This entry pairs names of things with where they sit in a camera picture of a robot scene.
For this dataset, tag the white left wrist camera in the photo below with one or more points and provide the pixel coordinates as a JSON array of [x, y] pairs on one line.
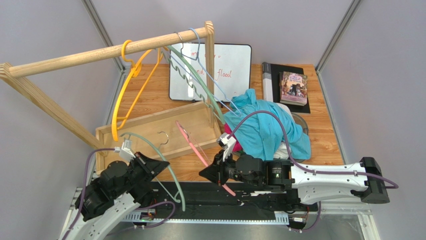
[[125, 152]]

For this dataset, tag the wooden clothes rack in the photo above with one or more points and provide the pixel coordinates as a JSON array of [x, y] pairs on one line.
[[197, 113]]

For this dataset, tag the sage green hanger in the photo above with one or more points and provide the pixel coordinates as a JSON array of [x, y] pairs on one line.
[[196, 80]]

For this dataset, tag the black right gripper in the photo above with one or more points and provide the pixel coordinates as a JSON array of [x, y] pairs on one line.
[[220, 169]]

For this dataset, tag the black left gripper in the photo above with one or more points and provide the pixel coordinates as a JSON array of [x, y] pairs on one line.
[[151, 167]]

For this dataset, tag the light blue t shirt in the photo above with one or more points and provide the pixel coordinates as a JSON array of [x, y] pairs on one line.
[[248, 103]]

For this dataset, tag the clear blue plastic tub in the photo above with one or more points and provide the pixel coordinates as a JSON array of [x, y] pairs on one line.
[[301, 123]]

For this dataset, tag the pink hanger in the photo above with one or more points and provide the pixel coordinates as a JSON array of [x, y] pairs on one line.
[[195, 147]]

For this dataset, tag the black binder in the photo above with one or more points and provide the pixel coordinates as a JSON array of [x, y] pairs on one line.
[[271, 84]]

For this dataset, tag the white board with red writing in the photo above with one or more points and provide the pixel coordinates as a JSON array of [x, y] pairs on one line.
[[232, 71]]

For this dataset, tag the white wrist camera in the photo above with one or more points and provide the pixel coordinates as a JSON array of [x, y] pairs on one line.
[[227, 143], [125, 152]]

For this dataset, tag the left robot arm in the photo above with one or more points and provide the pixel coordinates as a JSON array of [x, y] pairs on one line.
[[119, 190]]

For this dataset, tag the pale green hanger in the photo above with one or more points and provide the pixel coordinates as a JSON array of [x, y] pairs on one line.
[[179, 196]]

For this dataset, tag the white t shirt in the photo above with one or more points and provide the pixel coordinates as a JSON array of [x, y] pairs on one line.
[[282, 152]]

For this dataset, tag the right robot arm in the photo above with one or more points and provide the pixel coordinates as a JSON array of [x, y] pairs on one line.
[[313, 183]]

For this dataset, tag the light blue wire hanger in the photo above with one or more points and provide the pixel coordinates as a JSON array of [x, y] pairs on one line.
[[209, 78]]

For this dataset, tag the illustrated paperback book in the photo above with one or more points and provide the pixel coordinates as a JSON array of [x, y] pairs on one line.
[[294, 88]]

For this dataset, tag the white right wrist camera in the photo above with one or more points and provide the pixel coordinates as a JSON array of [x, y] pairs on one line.
[[227, 143]]

